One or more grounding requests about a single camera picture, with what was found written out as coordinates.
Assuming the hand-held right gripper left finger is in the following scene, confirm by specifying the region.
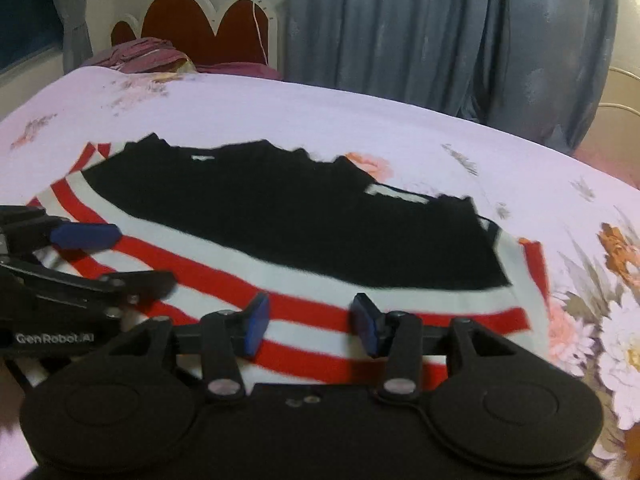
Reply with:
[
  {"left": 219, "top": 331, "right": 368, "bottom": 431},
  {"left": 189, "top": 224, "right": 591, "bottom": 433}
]
[{"left": 107, "top": 292, "right": 272, "bottom": 402}]

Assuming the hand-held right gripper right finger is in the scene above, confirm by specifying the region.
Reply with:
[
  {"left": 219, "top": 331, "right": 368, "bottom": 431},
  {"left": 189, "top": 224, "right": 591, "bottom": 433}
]
[{"left": 349, "top": 293, "right": 507, "bottom": 404}]

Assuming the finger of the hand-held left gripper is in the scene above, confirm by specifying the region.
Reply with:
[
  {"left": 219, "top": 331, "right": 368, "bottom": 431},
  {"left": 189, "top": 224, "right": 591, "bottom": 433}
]
[
  {"left": 0, "top": 204, "right": 122, "bottom": 262},
  {"left": 0, "top": 260, "right": 177, "bottom": 313}
]

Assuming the striped knit sweater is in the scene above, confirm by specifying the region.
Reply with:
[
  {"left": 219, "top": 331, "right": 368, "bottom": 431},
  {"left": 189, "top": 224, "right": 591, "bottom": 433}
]
[{"left": 25, "top": 132, "right": 553, "bottom": 401}]

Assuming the purple folded quilt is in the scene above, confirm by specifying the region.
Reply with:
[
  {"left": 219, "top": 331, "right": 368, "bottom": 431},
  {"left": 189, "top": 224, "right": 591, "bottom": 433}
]
[{"left": 81, "top": 36, "right": 197, "bottom": 76}]

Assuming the pink floral bed sheet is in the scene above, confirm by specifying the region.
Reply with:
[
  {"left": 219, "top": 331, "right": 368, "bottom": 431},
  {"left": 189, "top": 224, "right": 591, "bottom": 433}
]
[{"left": 0, "top": 65, "right": 640, "bottom": 480}]

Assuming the narrow blue curtain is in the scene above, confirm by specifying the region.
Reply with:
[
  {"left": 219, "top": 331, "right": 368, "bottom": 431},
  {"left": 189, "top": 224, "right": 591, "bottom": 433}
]
[{"left": 44, "top": 0, "right": 97, "bottom": 75}]

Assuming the maroon pillow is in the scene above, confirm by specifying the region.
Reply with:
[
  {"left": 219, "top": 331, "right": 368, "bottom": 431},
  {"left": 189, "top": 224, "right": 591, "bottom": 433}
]
[{"left": 194, "top": 61, "right": 285, "bottom": 82}]

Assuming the window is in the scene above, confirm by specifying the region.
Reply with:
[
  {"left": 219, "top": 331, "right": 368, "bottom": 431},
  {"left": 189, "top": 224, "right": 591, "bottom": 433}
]
[{"left": 0, "top": 0, "right": 67, "bottom": 73}]

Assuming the red and white headboard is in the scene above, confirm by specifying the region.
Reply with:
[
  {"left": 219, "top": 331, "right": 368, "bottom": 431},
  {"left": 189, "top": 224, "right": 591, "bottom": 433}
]
[{"left": 110, "top": 0, "right": 282, "bottom": 69}]

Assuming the wide blue curtain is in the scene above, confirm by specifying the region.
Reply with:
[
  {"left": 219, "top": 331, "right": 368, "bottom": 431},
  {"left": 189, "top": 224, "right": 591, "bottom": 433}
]
[{"left": 281, "top": 0, "right": 622, "bottom": 157}]

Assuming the white charging cable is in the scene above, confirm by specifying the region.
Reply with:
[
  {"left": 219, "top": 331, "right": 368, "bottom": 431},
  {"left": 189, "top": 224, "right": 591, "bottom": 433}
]
[{"left": 240, "top": 0, "right": 272, "bottom": 67}]

